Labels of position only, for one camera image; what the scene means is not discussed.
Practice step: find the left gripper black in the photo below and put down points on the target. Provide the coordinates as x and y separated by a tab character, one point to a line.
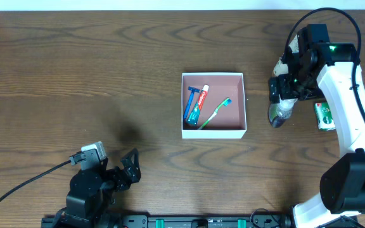
119	177

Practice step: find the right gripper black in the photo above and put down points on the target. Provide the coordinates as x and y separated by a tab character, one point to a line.
279	90

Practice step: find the clear pump soap bottle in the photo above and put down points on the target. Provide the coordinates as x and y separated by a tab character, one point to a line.
279	112

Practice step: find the Colgate toothpaste tube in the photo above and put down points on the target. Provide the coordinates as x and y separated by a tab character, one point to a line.
195	113

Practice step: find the green toothbrush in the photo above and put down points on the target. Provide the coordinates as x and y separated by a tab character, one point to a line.
226	102

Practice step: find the blue disposable razor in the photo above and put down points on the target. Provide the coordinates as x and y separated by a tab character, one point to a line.
193	90

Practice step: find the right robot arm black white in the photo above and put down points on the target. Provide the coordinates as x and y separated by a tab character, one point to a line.
342	187

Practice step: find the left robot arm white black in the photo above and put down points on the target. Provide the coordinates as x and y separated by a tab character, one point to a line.
84	209

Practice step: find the green soap bar pack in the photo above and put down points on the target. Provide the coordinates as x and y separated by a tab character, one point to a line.
325	120

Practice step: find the white lotion tube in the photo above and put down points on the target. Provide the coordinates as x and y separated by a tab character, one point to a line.
282	68

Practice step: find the white box pink interior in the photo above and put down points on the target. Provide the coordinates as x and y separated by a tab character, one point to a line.
230	121

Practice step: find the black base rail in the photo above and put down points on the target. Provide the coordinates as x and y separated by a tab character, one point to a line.
143	221

